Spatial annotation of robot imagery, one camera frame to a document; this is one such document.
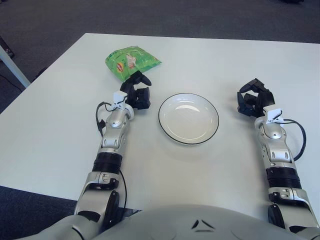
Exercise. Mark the grey robot torso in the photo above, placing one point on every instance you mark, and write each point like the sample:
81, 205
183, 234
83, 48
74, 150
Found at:
175, 225

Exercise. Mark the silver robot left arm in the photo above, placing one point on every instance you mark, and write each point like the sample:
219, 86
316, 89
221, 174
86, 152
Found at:
112, 132

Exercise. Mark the white table leg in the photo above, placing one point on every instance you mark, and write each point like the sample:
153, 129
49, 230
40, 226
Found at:
15, 67

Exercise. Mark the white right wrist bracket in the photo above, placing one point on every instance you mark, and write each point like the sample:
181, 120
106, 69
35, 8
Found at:
273, 115

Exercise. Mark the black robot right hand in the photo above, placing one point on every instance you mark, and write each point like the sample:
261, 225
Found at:
262, 100

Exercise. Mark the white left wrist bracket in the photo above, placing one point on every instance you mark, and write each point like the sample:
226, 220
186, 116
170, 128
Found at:
119, 98

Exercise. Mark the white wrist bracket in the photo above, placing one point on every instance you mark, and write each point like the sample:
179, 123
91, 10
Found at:
273, 115
119, 98

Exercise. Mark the black object with red marks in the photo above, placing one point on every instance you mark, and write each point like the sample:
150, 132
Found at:
6, 47

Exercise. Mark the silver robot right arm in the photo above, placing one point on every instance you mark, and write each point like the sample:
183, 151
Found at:
277, 147

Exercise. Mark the green snack bag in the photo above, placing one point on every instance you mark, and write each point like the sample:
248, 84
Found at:
130, 60

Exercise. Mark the white plate with black rim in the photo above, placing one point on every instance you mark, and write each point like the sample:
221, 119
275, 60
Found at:
188, 120

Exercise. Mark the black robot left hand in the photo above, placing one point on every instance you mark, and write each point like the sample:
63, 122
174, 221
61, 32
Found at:
140, 97

